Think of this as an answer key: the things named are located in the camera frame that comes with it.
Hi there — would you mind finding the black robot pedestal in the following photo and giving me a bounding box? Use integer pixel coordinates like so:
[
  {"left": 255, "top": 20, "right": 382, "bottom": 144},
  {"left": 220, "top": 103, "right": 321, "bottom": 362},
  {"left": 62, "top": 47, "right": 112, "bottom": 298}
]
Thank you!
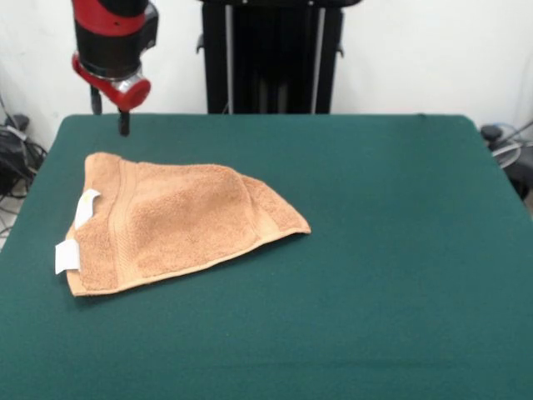
[{"left": 194, "top": 0, "right": 346, "bottom": 115}]

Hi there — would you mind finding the orange terry towel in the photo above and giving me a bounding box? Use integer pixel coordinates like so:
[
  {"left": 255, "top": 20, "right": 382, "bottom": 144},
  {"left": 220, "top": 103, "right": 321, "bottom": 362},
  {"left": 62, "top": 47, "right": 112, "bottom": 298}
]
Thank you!
[{"left": 54, "top": 151, "right": 312, "bottom": 298}]

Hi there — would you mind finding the dark green table cloth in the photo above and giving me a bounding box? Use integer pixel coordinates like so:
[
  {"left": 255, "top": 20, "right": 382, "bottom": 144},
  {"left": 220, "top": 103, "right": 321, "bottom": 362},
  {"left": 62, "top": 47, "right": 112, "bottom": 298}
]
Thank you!
[{"left": 0, "top": 112, "right": 533, "bottom": 400}]

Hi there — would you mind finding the black cable tangle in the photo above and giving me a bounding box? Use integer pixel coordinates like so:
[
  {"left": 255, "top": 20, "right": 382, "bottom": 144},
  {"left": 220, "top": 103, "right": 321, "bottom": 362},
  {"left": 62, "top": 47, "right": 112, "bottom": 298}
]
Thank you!
[{"left": 0, "top": 124, "right": 49, "bottom": 201}]

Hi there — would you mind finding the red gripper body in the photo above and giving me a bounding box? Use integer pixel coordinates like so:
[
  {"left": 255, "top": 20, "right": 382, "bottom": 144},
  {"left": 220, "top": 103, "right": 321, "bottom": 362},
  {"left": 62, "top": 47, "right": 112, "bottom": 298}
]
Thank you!
[{"left": 71, "top": 52, "right": 152, "bottom": 113}]

